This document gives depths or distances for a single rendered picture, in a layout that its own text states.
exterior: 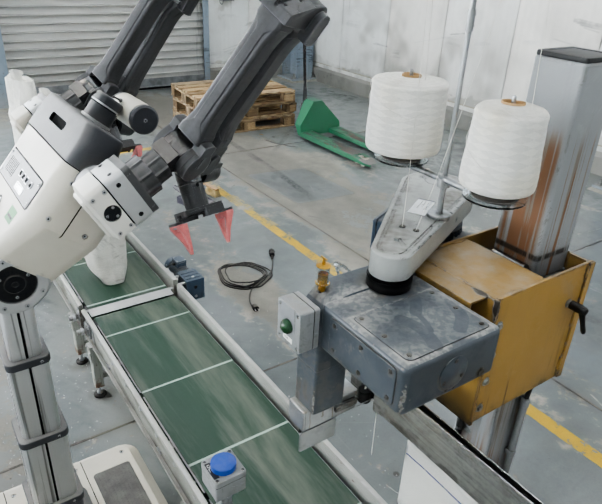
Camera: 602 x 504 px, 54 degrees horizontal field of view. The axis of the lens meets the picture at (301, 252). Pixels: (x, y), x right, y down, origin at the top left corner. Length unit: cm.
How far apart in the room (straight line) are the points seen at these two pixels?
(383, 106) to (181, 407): 145
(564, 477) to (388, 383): 191
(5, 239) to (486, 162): 101
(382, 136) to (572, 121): 36
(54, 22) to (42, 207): 719
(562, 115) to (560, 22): 562
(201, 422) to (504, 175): 150
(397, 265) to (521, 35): 613
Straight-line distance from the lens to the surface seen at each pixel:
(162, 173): 124
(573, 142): 129
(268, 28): 116
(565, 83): 127
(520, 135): 110
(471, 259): 133
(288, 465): 210
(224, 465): 145
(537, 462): 287
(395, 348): 100
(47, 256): 145
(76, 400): 302
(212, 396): 234
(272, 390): 233
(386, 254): 111
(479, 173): 112
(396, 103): 125
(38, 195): 138
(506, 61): 725
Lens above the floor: 192
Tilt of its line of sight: 27 degrees down
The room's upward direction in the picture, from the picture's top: 3 degrees clockwise
